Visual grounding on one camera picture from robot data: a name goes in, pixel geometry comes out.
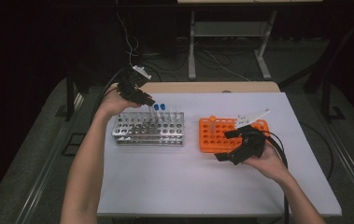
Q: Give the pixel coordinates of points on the silver metal test tube rack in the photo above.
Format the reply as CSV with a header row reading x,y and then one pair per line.
x,y
149,141

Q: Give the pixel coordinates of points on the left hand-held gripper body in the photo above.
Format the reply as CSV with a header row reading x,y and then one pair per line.
x,y
131,87

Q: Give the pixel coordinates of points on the aluminium floor rail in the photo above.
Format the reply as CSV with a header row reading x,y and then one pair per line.
x,y
45,174
352,174

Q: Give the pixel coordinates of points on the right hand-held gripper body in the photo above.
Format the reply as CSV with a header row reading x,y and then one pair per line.
x,y
252,143

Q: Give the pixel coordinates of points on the blue-capped plastic test tube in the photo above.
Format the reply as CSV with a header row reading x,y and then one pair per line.
x,y
156,107
162,106

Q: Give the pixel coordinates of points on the black floor plate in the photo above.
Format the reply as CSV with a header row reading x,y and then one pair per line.
x,y
73,144

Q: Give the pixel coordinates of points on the black stand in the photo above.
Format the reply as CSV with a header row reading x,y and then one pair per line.
x,y
328,93
69,102

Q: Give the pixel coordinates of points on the person's right hand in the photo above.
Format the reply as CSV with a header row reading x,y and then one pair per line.
x,y
269,166

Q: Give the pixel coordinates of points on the orange-capped plastic test tube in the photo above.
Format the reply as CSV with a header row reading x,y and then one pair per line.
x,y
152,112
212,118

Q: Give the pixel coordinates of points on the clear glass test tube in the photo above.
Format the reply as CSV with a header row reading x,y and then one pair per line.
x,y
176,115
170,115

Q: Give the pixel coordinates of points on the orange plastic test tube rack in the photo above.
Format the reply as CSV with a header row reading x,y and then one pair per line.
x,y
205,147

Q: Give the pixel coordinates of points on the person's left hand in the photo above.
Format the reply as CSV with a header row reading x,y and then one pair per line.
x,y
112,104

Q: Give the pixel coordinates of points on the white table sheet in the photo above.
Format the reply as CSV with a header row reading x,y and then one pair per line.
x,y
181,180

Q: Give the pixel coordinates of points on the grey metal stand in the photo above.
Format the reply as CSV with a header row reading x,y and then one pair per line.
x,y
191,62

